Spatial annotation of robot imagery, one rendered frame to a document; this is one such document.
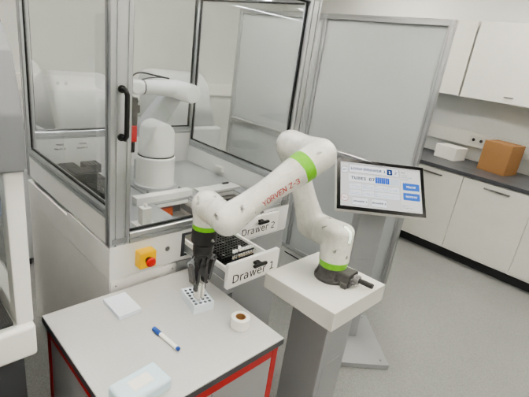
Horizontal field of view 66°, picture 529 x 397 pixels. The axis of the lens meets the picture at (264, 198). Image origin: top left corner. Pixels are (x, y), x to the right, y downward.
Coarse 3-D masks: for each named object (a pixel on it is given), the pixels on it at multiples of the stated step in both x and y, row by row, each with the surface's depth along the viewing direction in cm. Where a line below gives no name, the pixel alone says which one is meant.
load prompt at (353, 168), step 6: (354, 168) 232; (360, 168) 233; (366, 168) 233; (372, 168) 234; (378, 168) 234; (384, 168) 235; (372, 174) 232; (378, 174) 233; (384, 174) 233; (390, 174) 234; (396, 174) 234
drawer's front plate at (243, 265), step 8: (272, 248) 174; (256, 256) 166; (264, 256) 170; (272, 256) 174; (232, 264) 157; (240, 264) 160; (248, 264) 163; (272, 264) 176; (232, 272) 158; (240, 272) 162; (248, 272) 165; (256, 272) 169; (264, 272) 173; (224, 280) 159; (232, 280) 160; (240, 280) 163; (248, 280) 167
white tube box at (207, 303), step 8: (184, 288) 160; (192, 288) 161; (184, 296) 157; (192, 296) 156; (208, 296) 158; (192, 304) 151; (200, 304) 152; (208, 304) 154; (192, 312) 152; (200, 312) 153
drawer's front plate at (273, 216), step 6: (276, 210) 216; (258, 216) 206; (264, 216) 209; (270, 216) 212; (276, 216) 216; (252, 222) 203; (270, 222) 214; (276, 222) 218; (246, 228) 202; (252, 228) 205; (264, 228) 212; (270, 228) 216; (276, 228) 220; (240, 234) 200; (246, 234) 203; (252, 234) 206; (258, 234) 210
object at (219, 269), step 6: (186, 240) 178; (246, 240) 186; (186, 246) 178; (192, 246) 175; (258, 246) 182; (186, 252) 178; (192, 252) 175; (252, 252) 184; (258, 252) 181; (216, 264) 164; (222, 264) 163; (216, 270) 164; (222, 270) 162; (222, 276) 162
